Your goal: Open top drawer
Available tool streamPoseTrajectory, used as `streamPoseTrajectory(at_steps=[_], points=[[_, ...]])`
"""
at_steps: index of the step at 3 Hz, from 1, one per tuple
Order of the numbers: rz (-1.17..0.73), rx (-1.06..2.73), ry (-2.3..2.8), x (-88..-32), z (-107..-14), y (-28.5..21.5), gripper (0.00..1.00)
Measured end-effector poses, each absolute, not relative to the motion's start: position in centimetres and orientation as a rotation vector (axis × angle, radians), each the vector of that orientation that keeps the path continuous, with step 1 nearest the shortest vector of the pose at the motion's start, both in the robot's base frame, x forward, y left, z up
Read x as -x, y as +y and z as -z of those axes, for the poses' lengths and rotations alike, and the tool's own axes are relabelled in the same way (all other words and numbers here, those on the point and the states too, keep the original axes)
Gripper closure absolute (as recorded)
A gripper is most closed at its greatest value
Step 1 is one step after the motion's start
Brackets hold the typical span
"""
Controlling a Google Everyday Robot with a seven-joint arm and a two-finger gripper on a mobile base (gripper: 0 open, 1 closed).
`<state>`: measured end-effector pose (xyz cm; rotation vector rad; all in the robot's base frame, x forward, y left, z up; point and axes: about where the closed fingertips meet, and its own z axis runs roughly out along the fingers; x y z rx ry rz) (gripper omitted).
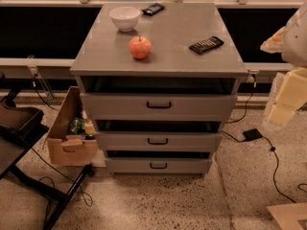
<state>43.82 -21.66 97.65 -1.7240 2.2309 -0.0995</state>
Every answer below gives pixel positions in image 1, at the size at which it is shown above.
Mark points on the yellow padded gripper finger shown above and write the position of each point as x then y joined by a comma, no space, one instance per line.
288,94

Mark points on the white bowl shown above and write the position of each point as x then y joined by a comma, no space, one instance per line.
125,18

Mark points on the black snack packet rear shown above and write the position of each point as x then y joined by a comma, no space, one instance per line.
153,9

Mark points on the cardboard box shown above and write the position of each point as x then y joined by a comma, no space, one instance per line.
66,149

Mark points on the grey bottom drawer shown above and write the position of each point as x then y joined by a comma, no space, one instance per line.
167,166

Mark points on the yellow bottle in box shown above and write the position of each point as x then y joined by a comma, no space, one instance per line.
89,129

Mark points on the black snack bar right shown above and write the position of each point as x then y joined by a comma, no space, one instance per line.
206,45

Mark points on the black folding table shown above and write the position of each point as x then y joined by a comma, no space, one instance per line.
20,130

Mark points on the grey top drawer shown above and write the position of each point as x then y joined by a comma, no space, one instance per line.
158,107

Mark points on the grey middle drawer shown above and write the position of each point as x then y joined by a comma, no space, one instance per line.
158,141

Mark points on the red apple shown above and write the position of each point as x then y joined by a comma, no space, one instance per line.
140,47

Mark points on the green can in box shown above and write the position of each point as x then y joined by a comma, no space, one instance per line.
76,126

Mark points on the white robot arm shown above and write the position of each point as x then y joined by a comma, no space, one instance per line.
291,40

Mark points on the grey drawer cabinet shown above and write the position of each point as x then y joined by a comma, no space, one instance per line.
105,65

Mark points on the cardboard sheet on floor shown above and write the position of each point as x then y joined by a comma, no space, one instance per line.
290,216

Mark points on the black power adapter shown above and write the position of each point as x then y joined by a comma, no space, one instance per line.
252,134

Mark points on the grey drawer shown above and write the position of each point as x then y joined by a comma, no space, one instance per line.
158,141
167,166
158,107

